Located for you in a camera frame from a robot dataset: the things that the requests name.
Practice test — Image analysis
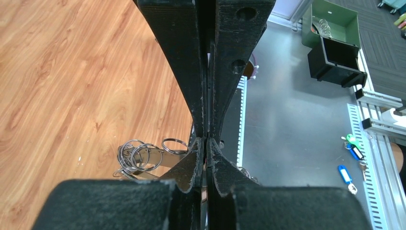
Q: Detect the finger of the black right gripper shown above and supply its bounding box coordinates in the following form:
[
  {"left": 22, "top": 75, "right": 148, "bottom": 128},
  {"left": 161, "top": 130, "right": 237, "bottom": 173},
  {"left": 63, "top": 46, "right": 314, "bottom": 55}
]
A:
[
  {"left": 210, "top": 0, "right": 275, "bottom": 140},
  {"left": 136, "top": 0, "right": 206, "bottom": 138}
]

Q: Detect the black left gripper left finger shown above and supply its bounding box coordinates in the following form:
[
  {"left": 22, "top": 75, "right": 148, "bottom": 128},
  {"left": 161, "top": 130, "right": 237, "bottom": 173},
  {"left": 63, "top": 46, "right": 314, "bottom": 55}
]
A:
[{"left": 33, "top": 138, "right": 204, "bottom": 230}]

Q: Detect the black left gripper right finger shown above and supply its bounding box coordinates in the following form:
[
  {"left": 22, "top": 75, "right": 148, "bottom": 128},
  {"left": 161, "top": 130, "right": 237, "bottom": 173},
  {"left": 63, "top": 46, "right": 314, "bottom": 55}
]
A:
[{"left": 206, "top": 138, "right": 372, "bottom": 230}]

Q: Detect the metal key holder plate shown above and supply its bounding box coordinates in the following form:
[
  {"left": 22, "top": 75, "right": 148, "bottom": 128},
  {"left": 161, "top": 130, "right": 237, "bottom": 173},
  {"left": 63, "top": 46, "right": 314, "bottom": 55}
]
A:
[{"left": 113, "top": 138, "right": 190, "bottom": 180}]

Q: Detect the green plastic box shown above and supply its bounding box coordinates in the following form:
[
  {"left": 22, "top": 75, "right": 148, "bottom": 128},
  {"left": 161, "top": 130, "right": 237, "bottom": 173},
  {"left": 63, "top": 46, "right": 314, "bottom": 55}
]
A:
[{"left": 302, "top": 0, "right": 361, "bottom": 48}]

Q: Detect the black plastic box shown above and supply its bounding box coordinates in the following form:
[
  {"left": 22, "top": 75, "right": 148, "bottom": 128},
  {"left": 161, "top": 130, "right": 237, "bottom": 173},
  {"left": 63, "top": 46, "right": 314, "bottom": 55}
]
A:
[{"left": 307, "top": 36, "right": 368, "bottom": 88}]

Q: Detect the blue key tag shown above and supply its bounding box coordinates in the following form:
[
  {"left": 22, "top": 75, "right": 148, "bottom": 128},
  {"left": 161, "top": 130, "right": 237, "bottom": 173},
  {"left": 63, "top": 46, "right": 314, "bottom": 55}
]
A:
[
  {"left": 346, "top": 144, "right": 364, "bottom": 161},
  {"left": 338, "top": 165, "right": 352, "bottom": 184}
]

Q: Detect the green key tag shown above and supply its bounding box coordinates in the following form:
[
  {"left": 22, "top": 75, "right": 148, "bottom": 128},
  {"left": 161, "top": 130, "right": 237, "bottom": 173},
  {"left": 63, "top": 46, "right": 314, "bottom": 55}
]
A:
[{"left": 345, "top": 134, "right": 361, "bottom": 148}]

